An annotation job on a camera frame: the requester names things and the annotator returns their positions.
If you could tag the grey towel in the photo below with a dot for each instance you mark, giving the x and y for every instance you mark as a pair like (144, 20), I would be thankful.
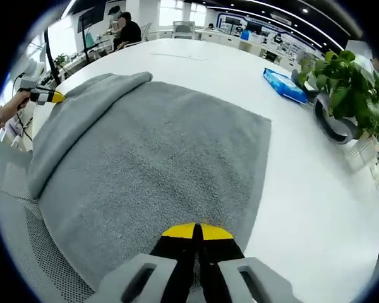
(158, 164)

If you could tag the person's left hand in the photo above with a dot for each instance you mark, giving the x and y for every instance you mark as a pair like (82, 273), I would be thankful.
(12, 105)

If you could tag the black curved stand pole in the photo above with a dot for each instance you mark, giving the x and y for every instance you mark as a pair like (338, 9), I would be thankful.
(52, 60)

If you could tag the black monitor on stand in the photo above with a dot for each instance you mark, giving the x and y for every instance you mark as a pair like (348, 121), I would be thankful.
(90, 17)

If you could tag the grey mesh office chair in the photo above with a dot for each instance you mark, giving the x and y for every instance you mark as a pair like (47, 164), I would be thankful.
(19, 240)

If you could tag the white office chair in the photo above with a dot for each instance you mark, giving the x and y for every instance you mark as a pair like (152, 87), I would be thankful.
(184, 30)

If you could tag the clear plastic container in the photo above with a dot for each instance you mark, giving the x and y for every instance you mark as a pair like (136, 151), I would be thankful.
(363, 153)

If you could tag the blue wet wipes pack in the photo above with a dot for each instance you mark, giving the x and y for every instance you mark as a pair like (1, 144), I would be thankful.
(285, 86)

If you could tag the green potted plant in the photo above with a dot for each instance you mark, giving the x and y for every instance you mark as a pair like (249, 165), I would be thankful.
(353, 88)

